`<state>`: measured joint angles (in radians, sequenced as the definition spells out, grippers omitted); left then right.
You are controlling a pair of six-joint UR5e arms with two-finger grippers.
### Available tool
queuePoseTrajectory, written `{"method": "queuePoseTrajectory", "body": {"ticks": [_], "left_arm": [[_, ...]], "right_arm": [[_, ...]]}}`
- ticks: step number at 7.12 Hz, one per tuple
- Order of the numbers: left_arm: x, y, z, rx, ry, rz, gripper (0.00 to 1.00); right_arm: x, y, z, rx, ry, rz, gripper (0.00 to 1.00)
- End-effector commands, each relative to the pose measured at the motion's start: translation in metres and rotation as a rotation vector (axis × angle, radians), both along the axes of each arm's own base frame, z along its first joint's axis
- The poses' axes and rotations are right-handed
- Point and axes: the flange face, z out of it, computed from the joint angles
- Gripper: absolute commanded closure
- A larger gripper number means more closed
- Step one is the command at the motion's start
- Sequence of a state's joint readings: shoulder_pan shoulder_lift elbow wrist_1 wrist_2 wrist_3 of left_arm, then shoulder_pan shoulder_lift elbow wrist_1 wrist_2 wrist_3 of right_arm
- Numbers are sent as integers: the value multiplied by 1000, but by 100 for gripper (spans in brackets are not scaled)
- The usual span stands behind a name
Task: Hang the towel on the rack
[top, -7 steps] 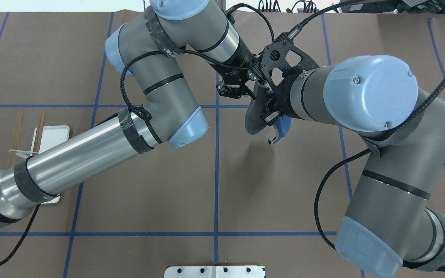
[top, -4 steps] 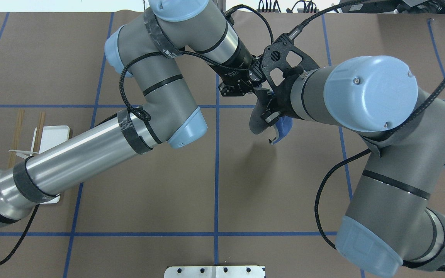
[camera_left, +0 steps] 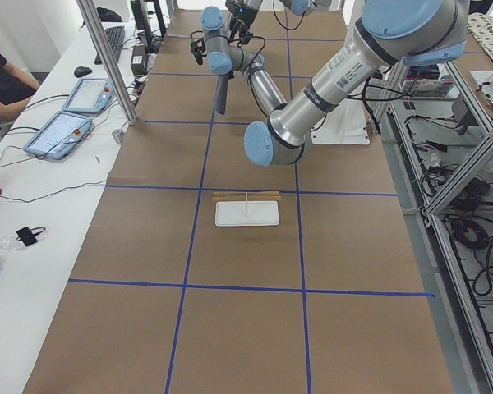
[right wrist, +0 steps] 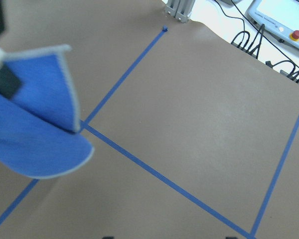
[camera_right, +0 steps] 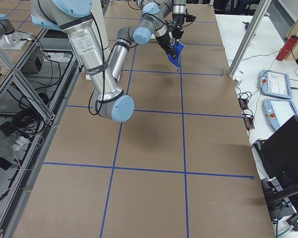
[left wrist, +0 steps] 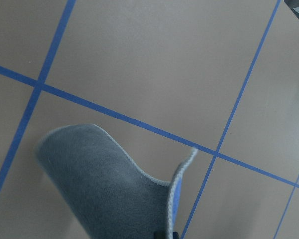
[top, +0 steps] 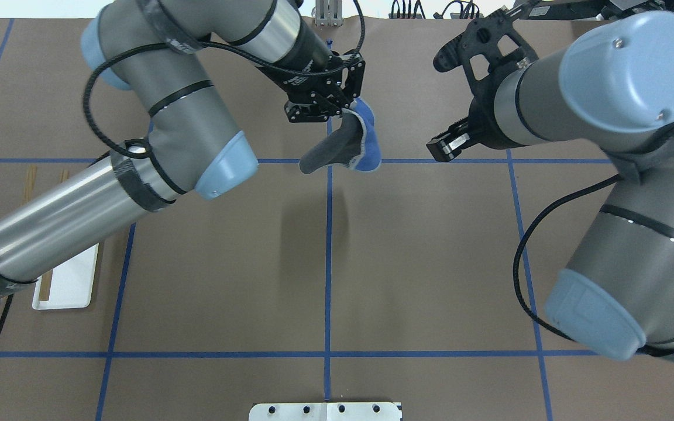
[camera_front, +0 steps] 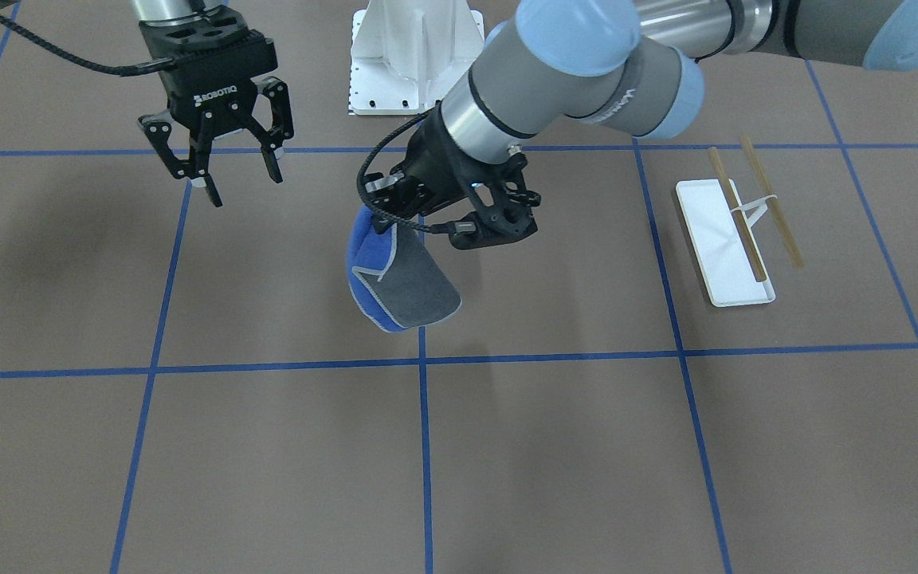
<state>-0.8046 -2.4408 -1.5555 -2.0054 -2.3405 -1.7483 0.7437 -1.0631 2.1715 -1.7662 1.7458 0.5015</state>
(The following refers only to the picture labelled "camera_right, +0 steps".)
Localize aluminium frame rails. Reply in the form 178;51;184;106
0;30;79;238

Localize blue microfiber towel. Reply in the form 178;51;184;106
167;40;185;69

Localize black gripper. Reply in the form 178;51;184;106
168;20;184;39
155;30;172;55

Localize teach pendant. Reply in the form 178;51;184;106
258;69;292;99
263;99;298;131

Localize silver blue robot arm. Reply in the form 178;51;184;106
133;0;188;45
30;0;176;122

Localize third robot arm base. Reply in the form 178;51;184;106
0;13;33;50

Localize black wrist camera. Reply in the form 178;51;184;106
185;9;196;23

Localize red fire extinguisher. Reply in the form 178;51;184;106
276;35;298;61

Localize small silver cylinder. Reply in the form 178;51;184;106
234;77;242;86

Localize lower teach pendant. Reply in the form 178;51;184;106
263;99;298;131

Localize grey control box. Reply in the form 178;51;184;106
21;47;44;74

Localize black laptop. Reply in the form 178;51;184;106
254;116;298;185

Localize black orange connector block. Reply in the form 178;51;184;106
238;98;249;110

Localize aluminium frame post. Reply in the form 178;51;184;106
227;0;272;78

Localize black power adapter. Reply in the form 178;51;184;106
0;121;15;136

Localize upper teach pendant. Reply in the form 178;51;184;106
258;69;292;99

